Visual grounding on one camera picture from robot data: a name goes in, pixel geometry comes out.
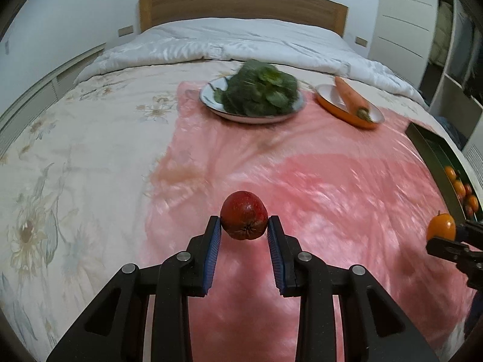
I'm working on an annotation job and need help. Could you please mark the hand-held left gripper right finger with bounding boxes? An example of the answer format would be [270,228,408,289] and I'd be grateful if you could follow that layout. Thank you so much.
[266,215,438,362]

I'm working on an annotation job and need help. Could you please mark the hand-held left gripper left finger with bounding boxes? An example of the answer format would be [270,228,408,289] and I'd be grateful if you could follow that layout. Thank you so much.
[46,215,222,362]

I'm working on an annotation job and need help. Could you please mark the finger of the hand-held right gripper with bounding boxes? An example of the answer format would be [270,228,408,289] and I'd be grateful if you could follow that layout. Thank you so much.
[426,236,472,262]
[455,221,483,242]

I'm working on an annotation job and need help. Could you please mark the green rectangular tray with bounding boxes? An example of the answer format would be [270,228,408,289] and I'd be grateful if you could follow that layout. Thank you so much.
[405,121,483,221]

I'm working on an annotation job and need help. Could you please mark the red plastic sheet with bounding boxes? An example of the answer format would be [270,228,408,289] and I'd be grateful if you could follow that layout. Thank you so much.
[143,79,480,362]

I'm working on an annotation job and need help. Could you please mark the blue towel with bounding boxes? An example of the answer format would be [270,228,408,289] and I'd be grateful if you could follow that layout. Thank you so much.
[440,117,465,144]

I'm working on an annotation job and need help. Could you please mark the hanging dark clothes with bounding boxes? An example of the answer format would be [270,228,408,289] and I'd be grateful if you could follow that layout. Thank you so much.
[462,26,483,102]

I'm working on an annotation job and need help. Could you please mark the white plate with dark rim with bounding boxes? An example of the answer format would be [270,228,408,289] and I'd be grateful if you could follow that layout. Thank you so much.
[199,76,305,123]

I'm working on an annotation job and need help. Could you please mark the green bok choy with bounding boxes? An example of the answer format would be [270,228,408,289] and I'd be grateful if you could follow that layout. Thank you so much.
[219,59,299,117]

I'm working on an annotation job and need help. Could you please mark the orange plate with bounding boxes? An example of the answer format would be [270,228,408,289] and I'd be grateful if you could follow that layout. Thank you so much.
[315,84,385,129]

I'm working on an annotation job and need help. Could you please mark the carrot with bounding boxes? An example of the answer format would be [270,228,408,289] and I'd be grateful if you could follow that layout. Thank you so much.
[334,76,372,121]

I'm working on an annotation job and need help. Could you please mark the beige jacket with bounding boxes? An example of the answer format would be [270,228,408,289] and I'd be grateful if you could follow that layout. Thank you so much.
[430,2,453,66]

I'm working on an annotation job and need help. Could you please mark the white duvet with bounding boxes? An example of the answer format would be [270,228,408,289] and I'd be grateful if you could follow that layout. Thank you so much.
[75,18,429,104]

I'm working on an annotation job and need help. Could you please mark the white wardrobe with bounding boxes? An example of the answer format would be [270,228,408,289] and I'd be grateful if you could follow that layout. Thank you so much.
[368,0,483,151]

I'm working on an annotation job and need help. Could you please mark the low white slatted cabinet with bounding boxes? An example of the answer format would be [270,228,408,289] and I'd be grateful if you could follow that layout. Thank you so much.
[0,41,108,148]

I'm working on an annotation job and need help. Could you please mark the wooden headboard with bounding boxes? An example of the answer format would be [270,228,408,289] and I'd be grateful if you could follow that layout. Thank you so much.
[139,0,348,38]

